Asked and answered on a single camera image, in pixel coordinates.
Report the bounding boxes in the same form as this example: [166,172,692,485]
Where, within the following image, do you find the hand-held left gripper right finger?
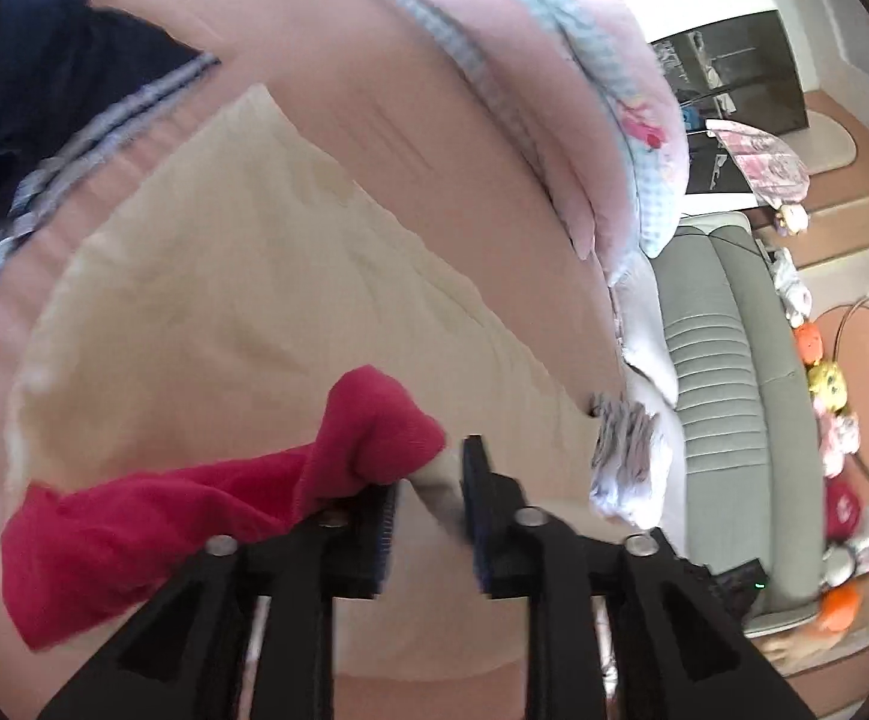
[462,435,825,720]

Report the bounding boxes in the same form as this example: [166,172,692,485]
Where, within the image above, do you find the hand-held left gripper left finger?
[37,484,401,720]

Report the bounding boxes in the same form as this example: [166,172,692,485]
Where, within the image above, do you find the pink and cream shirt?
[0,82,630,676]

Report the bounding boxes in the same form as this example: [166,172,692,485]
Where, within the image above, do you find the folded pale printed clothes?
[588,392,664,526]

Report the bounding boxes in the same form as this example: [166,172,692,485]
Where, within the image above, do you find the person's right hand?
[760,619,851,667]

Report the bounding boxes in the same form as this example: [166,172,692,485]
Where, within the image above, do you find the orange plush toy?
[792,321,825,365]
[816,583,864,635]

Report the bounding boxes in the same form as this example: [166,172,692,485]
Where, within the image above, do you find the red plush toy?
[824,476,864,541]

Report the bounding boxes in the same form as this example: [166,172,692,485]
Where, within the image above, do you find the pink plush toy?
[816,435,859,479]

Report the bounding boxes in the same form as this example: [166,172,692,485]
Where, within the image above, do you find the white cat plush toy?
[824,409,862,455]

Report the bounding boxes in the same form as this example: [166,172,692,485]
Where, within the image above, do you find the grey-green padded headboard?
[655,211,829,635]

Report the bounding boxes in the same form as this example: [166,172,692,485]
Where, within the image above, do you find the yellow plush toy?
[805,361,849,413]

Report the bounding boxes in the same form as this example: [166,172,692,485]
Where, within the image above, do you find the small pale pink pillow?
[606,247,682,406]

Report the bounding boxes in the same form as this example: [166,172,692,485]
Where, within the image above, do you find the white lying plush toy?
[770,247,814,316]

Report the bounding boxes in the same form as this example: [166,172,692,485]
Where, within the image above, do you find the white and pink round plush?
[771,202,810,237]

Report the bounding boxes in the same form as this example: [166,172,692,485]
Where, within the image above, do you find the pink printed cloth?
[706,118,811,207]

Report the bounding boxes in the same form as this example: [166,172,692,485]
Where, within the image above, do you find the dark glossy panel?
[685,127,757,196]

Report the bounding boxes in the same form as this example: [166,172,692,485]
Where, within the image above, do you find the pink checked quilt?
[344,0,694,286]

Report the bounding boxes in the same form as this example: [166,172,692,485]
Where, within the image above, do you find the dark glass wardrobe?
[648,9,810,136]

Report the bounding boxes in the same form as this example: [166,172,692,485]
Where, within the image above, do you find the navy skirt with white stripes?
[0,0,221,312]

